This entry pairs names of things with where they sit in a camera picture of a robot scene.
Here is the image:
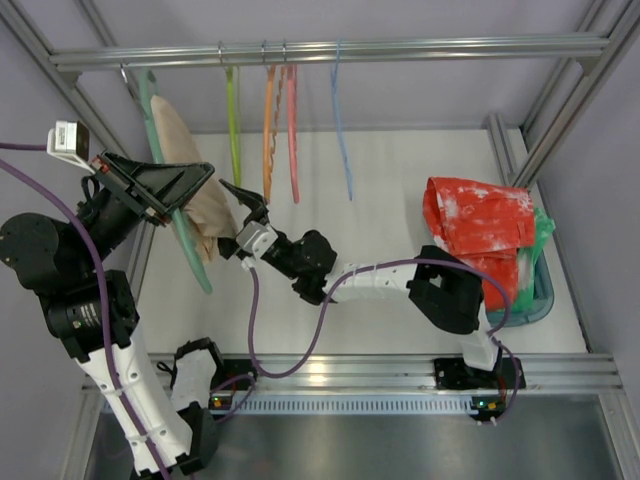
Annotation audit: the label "lime green hanger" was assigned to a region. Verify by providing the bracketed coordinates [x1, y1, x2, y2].
[226, 67, 242, 187]

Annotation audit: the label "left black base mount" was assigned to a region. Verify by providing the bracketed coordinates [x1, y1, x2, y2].
[211, 356, 258, 391]

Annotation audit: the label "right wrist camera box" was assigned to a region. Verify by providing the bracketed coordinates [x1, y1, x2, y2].
[236, 221, 278, 259]

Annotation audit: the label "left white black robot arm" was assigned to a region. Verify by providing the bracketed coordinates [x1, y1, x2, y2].
[1, 152, 223, 479]

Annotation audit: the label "aluminium hanging rail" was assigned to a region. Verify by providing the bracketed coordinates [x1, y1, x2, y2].
[49, 32, 610, 72]

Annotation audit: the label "front aluminium frame rail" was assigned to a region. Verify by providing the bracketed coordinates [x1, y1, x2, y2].
[256, 353, 623, 395]

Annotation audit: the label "pink hanger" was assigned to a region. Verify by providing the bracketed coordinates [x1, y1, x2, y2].
[286, 65, 300, 204]

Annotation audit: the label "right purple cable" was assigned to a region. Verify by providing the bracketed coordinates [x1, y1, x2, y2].
[247, 257, 524, 426]

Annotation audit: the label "purple cable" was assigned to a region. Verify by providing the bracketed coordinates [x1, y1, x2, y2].
[0, 142, 259, 480]
[247, 257, 524, 426]

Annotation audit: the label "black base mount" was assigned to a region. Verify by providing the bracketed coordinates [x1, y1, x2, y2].
[211, 356, 258, 391]
[433, 357, 526, 391]

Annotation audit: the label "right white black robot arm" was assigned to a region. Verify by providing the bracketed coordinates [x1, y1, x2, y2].
[218, 182, 499, 371]

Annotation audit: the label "teal plastic basket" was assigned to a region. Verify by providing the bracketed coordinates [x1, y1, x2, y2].
[485, 246, 555, 327]

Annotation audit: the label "beige trousers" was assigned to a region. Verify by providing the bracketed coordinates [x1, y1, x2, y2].
[150, 95, 238, 264]

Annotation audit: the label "teal green hanger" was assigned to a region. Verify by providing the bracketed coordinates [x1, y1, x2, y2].
[139, 68, 212, 294]

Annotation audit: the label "grey slotted cable duct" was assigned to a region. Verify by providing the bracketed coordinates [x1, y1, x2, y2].
[211, 394, 497, 416]

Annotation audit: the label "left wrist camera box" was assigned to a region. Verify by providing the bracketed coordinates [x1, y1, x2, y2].
[46, 120, 95, 174]

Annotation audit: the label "light blue hanger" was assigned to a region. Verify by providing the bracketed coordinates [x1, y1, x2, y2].
[330, 38, 354, 201]

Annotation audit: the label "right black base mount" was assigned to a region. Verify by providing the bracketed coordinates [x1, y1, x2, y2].
[433, 357, 526, 391]

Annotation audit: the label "orange hanger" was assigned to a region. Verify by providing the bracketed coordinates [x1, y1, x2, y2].
[263, 65, 276, 201]

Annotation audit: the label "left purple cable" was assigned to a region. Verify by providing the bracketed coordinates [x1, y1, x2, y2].
[0, 142, 259, 480]

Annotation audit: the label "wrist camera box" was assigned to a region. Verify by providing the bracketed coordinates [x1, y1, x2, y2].
[46, 120, 95, 174]
[236, 221, 278, 259]

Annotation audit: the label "red white tie-dye garment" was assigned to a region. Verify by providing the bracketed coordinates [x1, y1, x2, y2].
[423, 177, 536, 312]

